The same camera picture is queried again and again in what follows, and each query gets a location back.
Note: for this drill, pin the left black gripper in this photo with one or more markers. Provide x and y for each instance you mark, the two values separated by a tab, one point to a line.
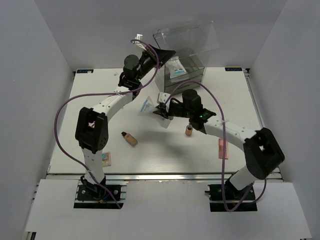
163	55

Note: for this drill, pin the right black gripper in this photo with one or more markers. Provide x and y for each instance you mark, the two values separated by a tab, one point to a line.
162	111

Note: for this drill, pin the white wipes pack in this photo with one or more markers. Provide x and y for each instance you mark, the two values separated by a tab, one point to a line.
176	69
150	110

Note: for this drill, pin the foundation bottle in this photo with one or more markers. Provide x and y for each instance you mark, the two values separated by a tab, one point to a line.
189	130
129	139

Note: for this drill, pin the clear acrylic drawer organizer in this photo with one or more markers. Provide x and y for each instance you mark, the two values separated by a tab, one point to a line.
193	42

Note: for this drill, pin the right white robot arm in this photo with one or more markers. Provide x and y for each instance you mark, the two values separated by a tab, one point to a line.
261	149

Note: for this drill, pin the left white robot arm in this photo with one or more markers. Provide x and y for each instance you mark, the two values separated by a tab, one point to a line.
92	131

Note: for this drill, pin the long pink blush palette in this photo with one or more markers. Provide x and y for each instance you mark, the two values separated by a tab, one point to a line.
223	149

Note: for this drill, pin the right blue table label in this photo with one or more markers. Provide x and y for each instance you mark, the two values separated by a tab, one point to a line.
233	69

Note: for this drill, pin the blue table label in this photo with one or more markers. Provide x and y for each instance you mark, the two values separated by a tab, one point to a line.
233	69
84	71

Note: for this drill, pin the colourful eyeshadow palette left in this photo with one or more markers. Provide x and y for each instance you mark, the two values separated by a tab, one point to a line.
106	159

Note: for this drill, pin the left blue table label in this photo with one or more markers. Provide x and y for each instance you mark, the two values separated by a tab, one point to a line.
84	71

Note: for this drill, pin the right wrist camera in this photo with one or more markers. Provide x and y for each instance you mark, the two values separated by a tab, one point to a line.
163	98

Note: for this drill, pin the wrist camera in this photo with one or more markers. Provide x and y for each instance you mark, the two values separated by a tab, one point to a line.
163	98
138	43

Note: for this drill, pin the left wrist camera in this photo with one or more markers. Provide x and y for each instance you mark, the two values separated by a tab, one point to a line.
138	43

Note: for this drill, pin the aluminium table rail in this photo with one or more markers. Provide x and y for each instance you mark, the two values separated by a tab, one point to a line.
142	177

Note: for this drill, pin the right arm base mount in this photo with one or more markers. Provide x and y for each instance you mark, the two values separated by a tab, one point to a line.
214	193

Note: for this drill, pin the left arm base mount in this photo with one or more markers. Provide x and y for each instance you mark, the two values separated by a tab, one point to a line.
86	198

